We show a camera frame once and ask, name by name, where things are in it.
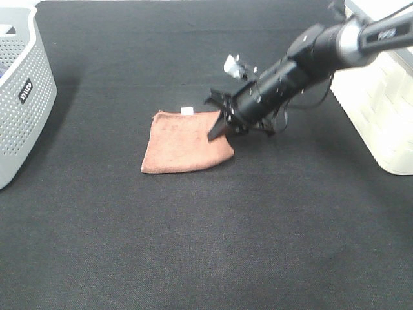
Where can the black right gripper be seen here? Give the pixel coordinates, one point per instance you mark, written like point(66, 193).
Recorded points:
point(247, 108)

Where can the brown towel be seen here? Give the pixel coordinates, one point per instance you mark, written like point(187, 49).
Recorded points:
point(178, 143)

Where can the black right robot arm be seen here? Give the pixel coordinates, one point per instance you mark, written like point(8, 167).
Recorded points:
point(312, 58)

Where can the black fabric table mat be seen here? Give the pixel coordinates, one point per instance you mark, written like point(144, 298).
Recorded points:
point(303, 220)

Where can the white plastic basket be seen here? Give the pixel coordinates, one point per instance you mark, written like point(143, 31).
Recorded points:
point(378, 101)

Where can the grey perforated plastic basket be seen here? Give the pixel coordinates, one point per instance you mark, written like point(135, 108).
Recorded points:
point(28, 88)

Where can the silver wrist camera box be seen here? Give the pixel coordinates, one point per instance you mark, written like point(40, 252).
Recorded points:
point(239, 69)

